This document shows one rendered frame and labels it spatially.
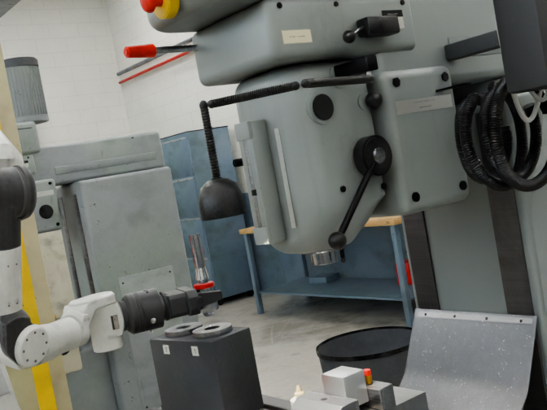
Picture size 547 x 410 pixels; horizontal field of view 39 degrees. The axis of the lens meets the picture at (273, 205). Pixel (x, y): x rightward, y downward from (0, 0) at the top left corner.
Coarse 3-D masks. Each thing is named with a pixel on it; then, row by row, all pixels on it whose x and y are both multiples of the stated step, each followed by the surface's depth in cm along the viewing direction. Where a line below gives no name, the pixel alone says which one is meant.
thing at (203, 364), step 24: (168, 336) 176; (192, 336) 173; (216, 336) 168; (240, 336) 170; (168, 360) 175; (192, 360) 169; (216, 360) 164; (240, 360) 169; (168, 384) 176; (192, 384) 170; (216, 384) 165; (240, 384) 168; (168, 408) 178; (192, 408) 172; (216, 408) 166; (240, 408) 168
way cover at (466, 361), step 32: (416, 320) 172; (448, 320) 164; (480, 320) 158; (512, 320) 151; (416, 352) 169; (448, 352) 162; (480, 352) 155; (512, 352) 149; (416, 384) 165; (448, 384) 159; (480, 384) 153; (512, 384) 147
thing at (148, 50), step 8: (128, 48) 127; (136, 48) 128; (144, 48) 129; (152, 48) 130; (160, 48) 131; (168, 48) 132; (176, 48) 133; (184, 48) 134; (192, 48) 135; (128, 56) 128; (136, 56) 128; (144, 56) 129; (152, 56) 130
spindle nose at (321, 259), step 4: (328, 252) 135; (332, 252) 136; (336, 252) 137; (312, 256) 137; (316, 256) 136; (320, 256) 135; (324, 256) 135; (328, 256) 135; (332, 256) 136; (336, 256) 136; (312, 260) 137; (316, 260) 136; (320, 260) 135; (324, 260) 135; (328, 260) 135; (332, 260) 136; (336, 260) 136; (316, 264) 136; (320, 264) 135; (324, 264) 135
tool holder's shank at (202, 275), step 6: (192, 234) 171; (198, 234) 170; (192, 240) 170; (198, 240) 170; (192, 246) 170; (198, 246) 170; (192, 252) 170; (198, 252) 170; (198, 258) 170; (198, 264) 170; (204, 264) 171; (198, 270) 170; (204, 270) 170; (198, 276) 170; (204, 276) 170; (198, 282) 171; (204, 282) 170
